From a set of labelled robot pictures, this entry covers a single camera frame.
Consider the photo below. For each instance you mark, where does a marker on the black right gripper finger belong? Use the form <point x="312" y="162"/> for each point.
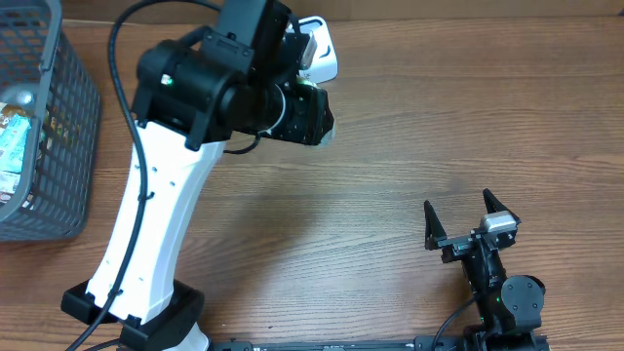
<point x="493" y="205"/>
<point x="434" y="230"/>

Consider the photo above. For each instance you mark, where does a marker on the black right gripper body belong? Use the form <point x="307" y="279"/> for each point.
<point x="456" y="249"/>

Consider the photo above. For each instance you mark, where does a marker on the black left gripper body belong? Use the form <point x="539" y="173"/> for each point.
<point x="306" y="119"/>

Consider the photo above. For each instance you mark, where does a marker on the green lid jar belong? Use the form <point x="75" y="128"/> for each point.
<point x="328" y="134"/>

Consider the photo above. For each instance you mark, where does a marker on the yellow oil bottle silver cap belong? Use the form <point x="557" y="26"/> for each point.
<point x="18" y="101"/>

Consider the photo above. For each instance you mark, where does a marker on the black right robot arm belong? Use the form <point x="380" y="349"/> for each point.
<point x="509" y="306"/>

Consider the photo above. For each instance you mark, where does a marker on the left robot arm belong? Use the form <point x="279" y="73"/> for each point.
<point x="259" y="71"/>

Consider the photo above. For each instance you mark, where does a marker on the white barcode scanner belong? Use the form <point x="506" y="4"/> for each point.
<point x="324" y="66"/>

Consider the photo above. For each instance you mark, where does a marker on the grey plastic mesh basket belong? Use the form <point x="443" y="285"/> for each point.
<point x="49" y="198"/>

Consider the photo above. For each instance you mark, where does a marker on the teal white box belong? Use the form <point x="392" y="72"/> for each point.
<point x="13" y="142"/>

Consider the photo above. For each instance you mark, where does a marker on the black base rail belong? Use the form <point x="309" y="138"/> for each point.
<point x="341" y="346"/>

